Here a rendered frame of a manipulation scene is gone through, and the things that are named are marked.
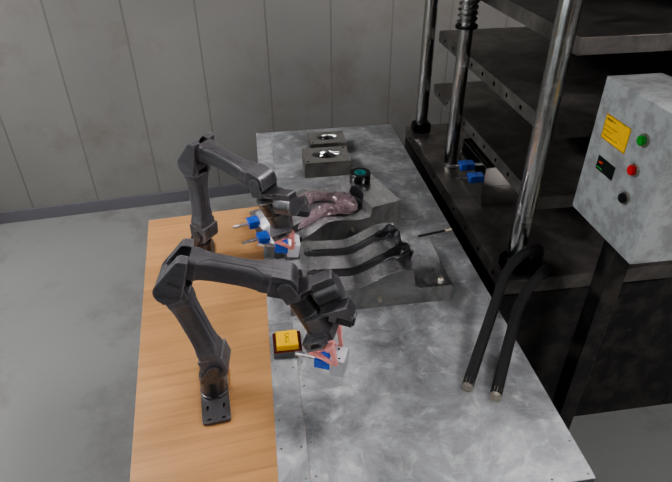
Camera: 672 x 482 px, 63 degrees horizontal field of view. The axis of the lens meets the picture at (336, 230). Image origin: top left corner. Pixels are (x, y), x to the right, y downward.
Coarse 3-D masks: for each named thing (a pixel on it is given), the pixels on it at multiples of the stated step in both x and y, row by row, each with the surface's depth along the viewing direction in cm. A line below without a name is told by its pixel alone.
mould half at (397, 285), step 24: (336, 240) 185; (360, 240) 181; (384, 240) 176; (408, 240) 188; (312, 264) 173; (336, 264) 173; (384, 264) 167; (408, 264) 165; (432, 264) 177; (360, 288) 164; (384, 288) 165; (408, 288) 167; (432, 288) 168
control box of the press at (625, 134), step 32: (608, 96) 144; (640, 96) 132; (608, 128) 145; (640, 128) 133; (608, 160) 147; (640, 160) 134; (576, 192) 163; (608, 192) 148; (640, 192) 135; (608, 224) 149; (640, 224) 136; (608, 256) 159; (640, 256) 141; (608, 288) 163; (608, 320) 171; (576, 352) 180; (576, 384) 187
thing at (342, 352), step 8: (296, 352) 136; (304, 352) 136; (320, 352) 135; (336, 352) 133; (344, 352) 133; (320, 360) 133; (344, 360) 131; (328, 368) 134; (336, 368) 132; (344, 368) 133; (336, 376) 134
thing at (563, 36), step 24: (432, 0) 245; (576, 0) 137; (432, 24) 251; (576, 24) 141; (432, 48) 258; (552, 48) 145; (552, 72) 148; (552, 96) 151; (552, 120) 155; (528, 168) 165; (528, 192) 168; (528, 216) 173; (528, 240) 180; (504, 264) 184; (528, 264) 184
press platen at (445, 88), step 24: (480, 96) 252; (480, 120) 229; (504, 120) 229; (480, 144) 217; (504, 144) 209; (528, 144) 209; (552, 144) 209; (576, 144) 209; (504, 168) 197; (552, 168) 193; (576, 168) 193; (552, 192) 179
